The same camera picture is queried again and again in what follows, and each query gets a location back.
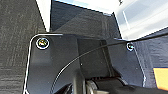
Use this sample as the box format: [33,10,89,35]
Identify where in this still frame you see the grey robot torso limb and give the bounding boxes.
[73,71,134,94]

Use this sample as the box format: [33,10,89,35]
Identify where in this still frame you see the silver base bolt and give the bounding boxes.
[35,36,50,50]
[125,42,135,52]

